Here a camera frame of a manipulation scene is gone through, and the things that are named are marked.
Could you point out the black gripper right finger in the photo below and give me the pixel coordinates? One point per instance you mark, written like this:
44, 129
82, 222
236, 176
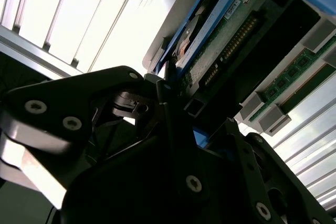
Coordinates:
252, 166

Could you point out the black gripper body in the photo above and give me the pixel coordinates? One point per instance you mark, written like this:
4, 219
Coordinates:
126, 195

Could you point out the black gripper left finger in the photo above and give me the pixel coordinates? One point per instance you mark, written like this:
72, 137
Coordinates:
65, 98

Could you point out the hard disk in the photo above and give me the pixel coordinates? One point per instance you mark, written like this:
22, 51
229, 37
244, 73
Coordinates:
231, 37

